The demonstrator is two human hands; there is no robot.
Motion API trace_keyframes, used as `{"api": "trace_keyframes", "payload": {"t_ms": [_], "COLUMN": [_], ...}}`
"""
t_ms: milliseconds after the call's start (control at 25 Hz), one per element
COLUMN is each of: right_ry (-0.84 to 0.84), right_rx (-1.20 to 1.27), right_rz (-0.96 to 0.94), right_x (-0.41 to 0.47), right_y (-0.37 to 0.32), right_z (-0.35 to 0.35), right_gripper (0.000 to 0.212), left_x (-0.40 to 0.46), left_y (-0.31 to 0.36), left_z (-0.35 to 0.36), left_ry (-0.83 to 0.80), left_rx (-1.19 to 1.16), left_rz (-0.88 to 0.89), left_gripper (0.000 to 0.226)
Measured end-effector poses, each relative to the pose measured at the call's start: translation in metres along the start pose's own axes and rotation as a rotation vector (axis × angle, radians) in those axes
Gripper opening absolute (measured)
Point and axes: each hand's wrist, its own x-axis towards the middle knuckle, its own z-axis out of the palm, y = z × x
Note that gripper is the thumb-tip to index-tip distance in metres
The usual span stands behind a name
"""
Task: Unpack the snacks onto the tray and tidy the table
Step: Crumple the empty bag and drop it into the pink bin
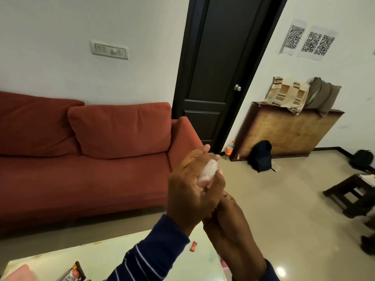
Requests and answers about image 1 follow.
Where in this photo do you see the person's right hand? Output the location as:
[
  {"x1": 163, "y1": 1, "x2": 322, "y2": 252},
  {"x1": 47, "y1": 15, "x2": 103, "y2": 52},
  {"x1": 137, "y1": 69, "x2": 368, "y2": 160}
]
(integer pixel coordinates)
[{"x1": 202, "y1": 191, "x2": 268, "y2": 279}]

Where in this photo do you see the person's left hand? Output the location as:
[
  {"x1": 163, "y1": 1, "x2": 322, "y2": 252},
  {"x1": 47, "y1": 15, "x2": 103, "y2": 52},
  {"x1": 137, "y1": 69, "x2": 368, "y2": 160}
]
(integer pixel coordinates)
[{"x1": 166, "y1": 144, "x2": 226, "y2": 237}]

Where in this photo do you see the clear white plastic wrapper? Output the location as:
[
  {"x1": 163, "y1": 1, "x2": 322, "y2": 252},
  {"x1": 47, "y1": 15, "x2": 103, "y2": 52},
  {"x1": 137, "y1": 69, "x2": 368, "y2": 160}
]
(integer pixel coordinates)
[{"x1": 198, "y1": 159, "x2": 220, "y2": 188}]

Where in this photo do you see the person's left forearm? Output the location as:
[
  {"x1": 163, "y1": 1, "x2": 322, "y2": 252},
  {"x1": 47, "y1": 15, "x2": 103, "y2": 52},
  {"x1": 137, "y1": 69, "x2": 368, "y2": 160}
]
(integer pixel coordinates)
[{"x1": 106, "y1": 214, "x2": 191, "y2": 281}]

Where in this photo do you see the person's right forearm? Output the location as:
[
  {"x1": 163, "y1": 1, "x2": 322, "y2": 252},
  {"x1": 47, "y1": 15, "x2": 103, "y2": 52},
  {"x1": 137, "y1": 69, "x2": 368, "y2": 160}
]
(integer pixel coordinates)
[{"x1": 231, "y1": 258, "x2": 281, "y2": 281}]

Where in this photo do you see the black backpack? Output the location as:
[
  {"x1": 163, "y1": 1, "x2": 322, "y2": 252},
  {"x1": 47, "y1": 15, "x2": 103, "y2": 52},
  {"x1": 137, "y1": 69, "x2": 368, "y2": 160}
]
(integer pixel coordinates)
[{"x1": 247, "y1": 140, "x2": 276, "y2": 173}]

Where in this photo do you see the brown wooden board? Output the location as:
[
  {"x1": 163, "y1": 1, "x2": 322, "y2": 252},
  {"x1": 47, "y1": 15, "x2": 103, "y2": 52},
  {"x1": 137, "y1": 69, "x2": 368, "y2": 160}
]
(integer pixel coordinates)
[{"x1": 229, "y1": 102, "x2": 345, "y2": 162}]

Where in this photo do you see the red sofa back cushion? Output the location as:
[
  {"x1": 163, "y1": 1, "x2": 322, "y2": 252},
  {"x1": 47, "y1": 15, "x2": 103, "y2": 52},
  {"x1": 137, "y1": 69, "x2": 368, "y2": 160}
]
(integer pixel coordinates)
[
  {"x1": 68, "y1": 102, "x2": 173, "y2": 160},
  {"x1": 0, "y1": 91, "x2": 85, "y2": 158}
]

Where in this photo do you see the striped beige cushion cover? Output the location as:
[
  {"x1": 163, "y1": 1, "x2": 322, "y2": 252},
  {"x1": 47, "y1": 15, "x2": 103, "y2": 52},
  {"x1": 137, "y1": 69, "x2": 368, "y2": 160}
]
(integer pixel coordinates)
[{"x1": 262, "y1": 76, "x2": 310, "y2": 115}]

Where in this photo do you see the dark wooden door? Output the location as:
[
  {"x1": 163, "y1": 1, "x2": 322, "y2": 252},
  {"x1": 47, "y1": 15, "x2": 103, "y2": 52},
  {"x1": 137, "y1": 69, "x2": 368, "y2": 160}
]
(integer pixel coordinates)
[{"x1": 172, "y1": 0, "x2": 289, "y2": 154}]

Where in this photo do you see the dark wooden stool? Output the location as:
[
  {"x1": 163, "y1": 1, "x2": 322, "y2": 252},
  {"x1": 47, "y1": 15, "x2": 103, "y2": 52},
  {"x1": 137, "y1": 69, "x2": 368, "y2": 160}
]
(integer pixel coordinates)
[{"x1": 323, "y1": 173, "x2": 375, "y2": 219}]

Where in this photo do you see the red fabric sofa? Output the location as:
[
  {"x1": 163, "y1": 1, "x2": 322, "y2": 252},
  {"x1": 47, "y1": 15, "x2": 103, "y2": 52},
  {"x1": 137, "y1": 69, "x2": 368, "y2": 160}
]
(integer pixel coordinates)
[{"x1": 0, "y1": 91, "x2": 205, "y2": 231}]

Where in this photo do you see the grey cushion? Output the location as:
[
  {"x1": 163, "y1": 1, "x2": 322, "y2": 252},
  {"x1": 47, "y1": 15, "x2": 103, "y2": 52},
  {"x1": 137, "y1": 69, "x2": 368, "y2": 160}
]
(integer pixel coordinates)
[{"x1": 305, "y1": 77, "x2": 342, "y2": 117}]

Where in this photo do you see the black bag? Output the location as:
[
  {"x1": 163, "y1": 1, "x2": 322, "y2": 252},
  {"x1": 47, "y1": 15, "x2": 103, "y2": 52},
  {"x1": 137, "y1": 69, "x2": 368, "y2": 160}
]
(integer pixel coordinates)
[{"x1": 349, "y1": 150, "x2": 374, "y2": 173}]

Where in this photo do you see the dark snack packet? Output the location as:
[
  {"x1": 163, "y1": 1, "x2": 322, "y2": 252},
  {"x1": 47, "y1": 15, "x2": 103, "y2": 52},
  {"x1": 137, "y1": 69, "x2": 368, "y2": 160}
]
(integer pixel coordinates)
[{"x1": 61, "y1": 261, "x2": 87, "y2": 281}]

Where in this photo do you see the narrow printed paper sheet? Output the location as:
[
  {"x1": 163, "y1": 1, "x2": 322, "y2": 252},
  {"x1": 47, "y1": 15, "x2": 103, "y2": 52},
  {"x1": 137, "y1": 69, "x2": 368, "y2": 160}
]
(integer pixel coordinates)
[{"x1": 282, "y1": 19, "x2": 307, "y2": 56}]

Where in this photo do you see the wide printed paper sheet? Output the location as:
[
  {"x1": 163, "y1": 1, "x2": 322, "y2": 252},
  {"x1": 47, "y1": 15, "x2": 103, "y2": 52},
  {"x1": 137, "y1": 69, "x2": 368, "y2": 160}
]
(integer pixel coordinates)
[{"x1": 297, "y1": 26, "x2": 338, "y2": 61}]

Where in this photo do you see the pink cloth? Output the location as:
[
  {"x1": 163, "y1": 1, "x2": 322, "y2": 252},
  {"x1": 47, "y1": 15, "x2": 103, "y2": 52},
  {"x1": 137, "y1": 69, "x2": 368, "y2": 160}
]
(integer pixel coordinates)
[{"x1": 1, "y1": 264, "x2": 39, "y2": 281}]

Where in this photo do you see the white wall switch panel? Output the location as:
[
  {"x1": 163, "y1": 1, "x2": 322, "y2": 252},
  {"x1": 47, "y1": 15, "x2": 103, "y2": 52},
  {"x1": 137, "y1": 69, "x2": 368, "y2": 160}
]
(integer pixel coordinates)
[{"x1": 90, "y1": 40, "x2": 129, "y2": 60}]

